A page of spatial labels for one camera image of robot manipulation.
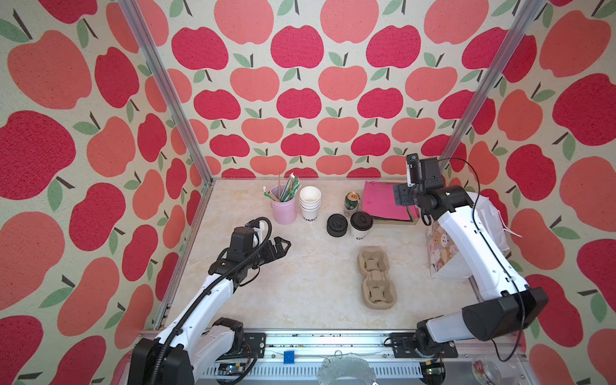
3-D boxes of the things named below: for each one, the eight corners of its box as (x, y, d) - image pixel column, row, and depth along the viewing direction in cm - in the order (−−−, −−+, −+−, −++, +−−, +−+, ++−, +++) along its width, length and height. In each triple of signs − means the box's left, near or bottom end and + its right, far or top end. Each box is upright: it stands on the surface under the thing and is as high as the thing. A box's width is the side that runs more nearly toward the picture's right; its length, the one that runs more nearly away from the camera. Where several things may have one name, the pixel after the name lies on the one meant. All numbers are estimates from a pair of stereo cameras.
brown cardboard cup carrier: (363, 311, 82) (366, 305, 77) (354, 254, 97) (357, 245, 91) (395, 311, 82) (400, 305, 77) (382, 254, 97) (386, 245, 91)
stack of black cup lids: (327, 237, 102) (328, 229, 98) (326, 221, 107) (327, 213, 103) (346, 237, 102) (348, 229, 98) (345, 221, 107) (346, 213, 103)
